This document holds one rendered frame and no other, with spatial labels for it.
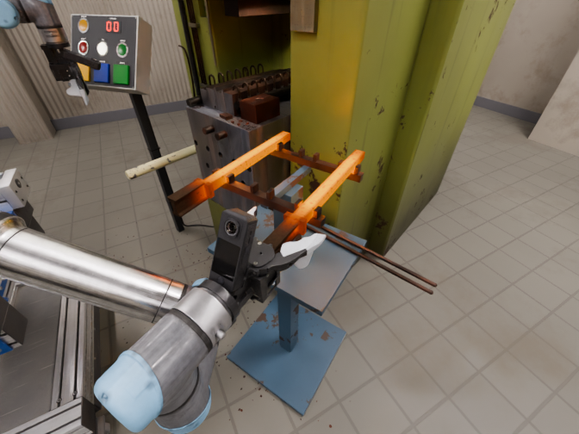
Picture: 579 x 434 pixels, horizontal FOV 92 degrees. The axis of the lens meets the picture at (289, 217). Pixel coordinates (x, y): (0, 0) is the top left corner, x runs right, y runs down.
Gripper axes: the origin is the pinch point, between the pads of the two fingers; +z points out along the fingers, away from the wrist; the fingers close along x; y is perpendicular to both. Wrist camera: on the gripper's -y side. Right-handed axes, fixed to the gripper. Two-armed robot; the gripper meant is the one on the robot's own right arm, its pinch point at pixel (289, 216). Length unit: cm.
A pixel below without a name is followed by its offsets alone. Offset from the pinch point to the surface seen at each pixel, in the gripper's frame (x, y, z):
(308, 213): 1.3, 1.9, 4.9
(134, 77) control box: -99, -4, 38
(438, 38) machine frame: 4, -19, 93
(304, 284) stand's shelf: 0.0, 29.1, 7.7
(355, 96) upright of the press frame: -9, -7, 52
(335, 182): 1.2, 1.9, 17.9
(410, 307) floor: 31, 96, 69
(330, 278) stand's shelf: 5.0, 29.1, 13.2
